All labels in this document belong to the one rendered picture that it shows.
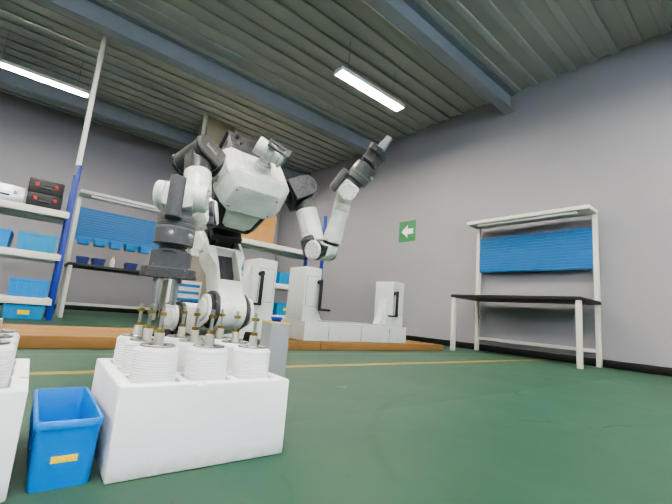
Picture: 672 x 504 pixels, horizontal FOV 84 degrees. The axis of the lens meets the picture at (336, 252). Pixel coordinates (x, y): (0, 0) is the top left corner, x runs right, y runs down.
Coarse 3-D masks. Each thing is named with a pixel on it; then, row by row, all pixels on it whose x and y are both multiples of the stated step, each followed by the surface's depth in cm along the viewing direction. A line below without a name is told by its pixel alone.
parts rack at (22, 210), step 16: (0, 208) 467; (16, 208) 433; (32, 208) 442; (48, 208) 453; (64, 224) 506; (64, 240) 460; (0, 256) 464; (16, 256) 474; (32, 256) 439; (48, 256) 449; (32, 304) 436; (48, 304) 445; (48, 320) 443
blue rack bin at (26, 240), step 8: (24, 232) 437; (24, 240) 437; (32, 240) 442; (40, 240) 447; (48, 240) 452; (56, 240) 457; (16, 248) 433; (24, 248) 437; (32, 248) 442; (40, 248) 447; (48, 248) 451
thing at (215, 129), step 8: (208, 120) 746; (216, 120) 756; (200, 128) 777; (208, 128) 744; (216, 128) 755; (224, 128) 766; (232, 128) 777; (216, 136) 753; (192, 256) 706; (192, 264) 705; (200, 272) 713; (184, 280) 695; (200, 280) 712; (200, 296) 710
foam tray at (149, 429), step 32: (96, 384) 98; (128, 384) 77; (160, 384) 79; (192, 384) 83; (224, 384) 87; (256, 384) 92; (288, 384) 97; (128, 416) 75; (160, 416) 78; (192, 416) 82; (224, 416) 86; (256, 416) 91; (96, 448) 83; (128, 448) 74; (160, 448) 78; (192, 448) 82; (224, 448) 86; (256, 448) 90
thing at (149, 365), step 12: (144, 348) 82; (156, 348) 82; (168, 348) 84; (132, 360) 82; (144, 360) 81; (156, 360) 81; (168, 360) 83; (132, 372) 81; (144, 372) 80; (156, 372) 81; (168, 372) 83
